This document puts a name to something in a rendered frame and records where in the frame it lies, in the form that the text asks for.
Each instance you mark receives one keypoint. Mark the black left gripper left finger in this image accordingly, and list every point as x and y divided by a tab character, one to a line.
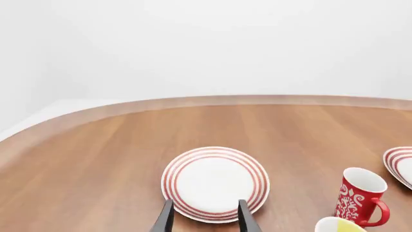
164	218

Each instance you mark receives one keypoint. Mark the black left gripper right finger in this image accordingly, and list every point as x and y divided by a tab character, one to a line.
246	218

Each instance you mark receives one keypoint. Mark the white plate with red rings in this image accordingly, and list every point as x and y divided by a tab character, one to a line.
402	164
215	184

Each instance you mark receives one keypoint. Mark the white and yellow mug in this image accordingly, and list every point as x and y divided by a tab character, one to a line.
338	226

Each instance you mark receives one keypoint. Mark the red mug with white pattern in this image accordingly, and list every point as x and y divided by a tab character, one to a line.
357	195

